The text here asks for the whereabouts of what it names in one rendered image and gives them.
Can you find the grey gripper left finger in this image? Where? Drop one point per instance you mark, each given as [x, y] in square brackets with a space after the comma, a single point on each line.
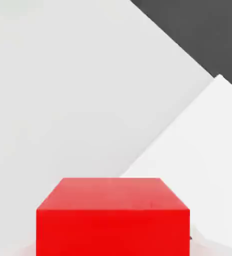
[30, 251]

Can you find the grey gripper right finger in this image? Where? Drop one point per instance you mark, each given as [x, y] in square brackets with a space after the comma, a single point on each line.
[198, 246]

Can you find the small red cube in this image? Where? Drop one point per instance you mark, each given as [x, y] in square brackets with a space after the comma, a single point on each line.
[112, 230]

